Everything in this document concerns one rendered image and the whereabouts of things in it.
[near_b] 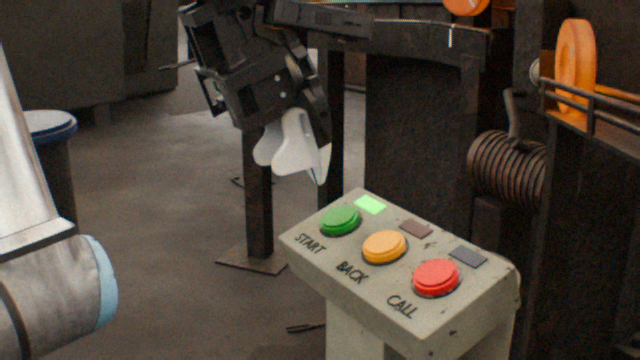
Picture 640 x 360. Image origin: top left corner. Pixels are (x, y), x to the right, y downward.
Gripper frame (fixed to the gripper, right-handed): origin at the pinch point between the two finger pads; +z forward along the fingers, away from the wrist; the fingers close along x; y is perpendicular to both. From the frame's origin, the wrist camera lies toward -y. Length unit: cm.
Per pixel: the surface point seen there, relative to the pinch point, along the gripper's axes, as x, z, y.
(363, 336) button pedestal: 9.4, 12.5, 5.9
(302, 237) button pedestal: -1.7, 6.7, 3.8
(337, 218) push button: 0.4, 5.6, 0.4
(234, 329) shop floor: -77, 70, 2
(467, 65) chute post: -54, 28, -66
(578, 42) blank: -8, 9, -51
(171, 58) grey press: -352, 77, -85
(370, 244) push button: 6.9, 5.7, 1.0
